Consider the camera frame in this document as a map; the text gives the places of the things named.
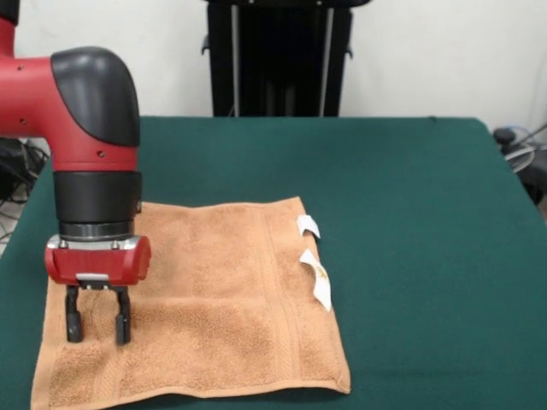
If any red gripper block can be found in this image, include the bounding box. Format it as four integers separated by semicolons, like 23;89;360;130
44;234;152;346

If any tan terry towel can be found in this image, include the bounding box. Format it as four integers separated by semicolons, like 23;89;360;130
30;196;352;410

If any dark green table cloth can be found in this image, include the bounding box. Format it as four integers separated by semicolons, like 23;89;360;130
0;115;547;410

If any black cable bundle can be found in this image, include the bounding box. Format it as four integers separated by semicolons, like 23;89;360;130
0;137;53;205

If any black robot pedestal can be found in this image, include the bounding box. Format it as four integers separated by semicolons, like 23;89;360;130
200;0;373;118

